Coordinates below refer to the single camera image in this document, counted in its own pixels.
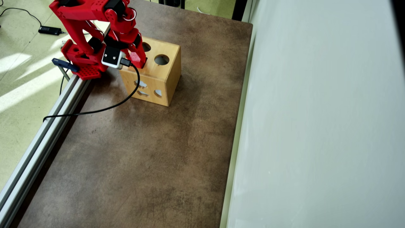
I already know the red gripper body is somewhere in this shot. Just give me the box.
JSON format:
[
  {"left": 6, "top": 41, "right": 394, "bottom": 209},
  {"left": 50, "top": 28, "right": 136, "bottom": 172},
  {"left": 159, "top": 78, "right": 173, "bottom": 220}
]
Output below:
[{"left": 104, "top": 28, "right": 142, "bottom": 50}]

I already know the large white board panel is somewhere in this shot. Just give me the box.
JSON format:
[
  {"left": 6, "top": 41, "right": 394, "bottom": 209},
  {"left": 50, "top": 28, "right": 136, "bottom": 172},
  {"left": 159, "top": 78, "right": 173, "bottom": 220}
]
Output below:
[{"left": 220, "top": 0, "right": 405, "bottom": 228}]

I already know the thin black adapter cable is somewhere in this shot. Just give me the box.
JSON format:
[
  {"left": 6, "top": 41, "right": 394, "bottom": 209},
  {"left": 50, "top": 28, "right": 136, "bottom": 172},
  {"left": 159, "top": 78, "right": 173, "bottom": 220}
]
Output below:
[{"left": 0, "top": 7, "right": 43, "bottom": 27}]

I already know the aluminium profile rail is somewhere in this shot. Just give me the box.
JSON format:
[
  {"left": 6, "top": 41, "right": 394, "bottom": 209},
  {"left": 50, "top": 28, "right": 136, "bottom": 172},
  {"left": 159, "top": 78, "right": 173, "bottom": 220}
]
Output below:
[{"left": 0, "top": 74, "right": 92, "bottom": 228}]

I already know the black camera cable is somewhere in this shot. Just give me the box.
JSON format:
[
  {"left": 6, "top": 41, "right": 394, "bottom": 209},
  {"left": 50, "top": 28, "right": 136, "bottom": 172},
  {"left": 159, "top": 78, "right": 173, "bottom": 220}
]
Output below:
[{"left": 43, "top": 58, "right": 140, "bottom": 122}]

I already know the wooden shape sorter box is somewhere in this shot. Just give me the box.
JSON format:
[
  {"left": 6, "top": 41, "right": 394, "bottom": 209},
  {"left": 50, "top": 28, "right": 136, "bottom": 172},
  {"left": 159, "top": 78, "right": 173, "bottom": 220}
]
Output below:
[{"left": 119, "top": 35, "right": 182, "bottom": 107}]

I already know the blue clamp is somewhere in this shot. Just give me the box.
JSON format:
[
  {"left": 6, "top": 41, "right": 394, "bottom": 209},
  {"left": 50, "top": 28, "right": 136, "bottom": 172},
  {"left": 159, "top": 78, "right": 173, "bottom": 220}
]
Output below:
[{"left": 52, "top": 58, "right": 79, "bottom": 73}]

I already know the black power adapter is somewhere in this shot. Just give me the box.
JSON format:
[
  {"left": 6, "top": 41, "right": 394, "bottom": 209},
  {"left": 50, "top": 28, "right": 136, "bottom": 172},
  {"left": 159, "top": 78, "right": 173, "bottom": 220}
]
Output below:
[{"left": 38, "top": 26, "right": 63, "bottom": 35}]

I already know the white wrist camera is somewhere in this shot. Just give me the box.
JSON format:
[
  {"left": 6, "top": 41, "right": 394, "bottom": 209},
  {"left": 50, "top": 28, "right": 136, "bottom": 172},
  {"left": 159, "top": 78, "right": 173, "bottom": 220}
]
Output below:
[{"left": 101, "top": 47, "right": 125, "bottom": 69}]

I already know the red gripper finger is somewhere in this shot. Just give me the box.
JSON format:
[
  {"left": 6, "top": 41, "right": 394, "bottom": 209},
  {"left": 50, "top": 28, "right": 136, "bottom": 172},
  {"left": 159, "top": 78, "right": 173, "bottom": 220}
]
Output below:
[{"left": 134, "top": 40, "right": 147, "bottom": 68}]

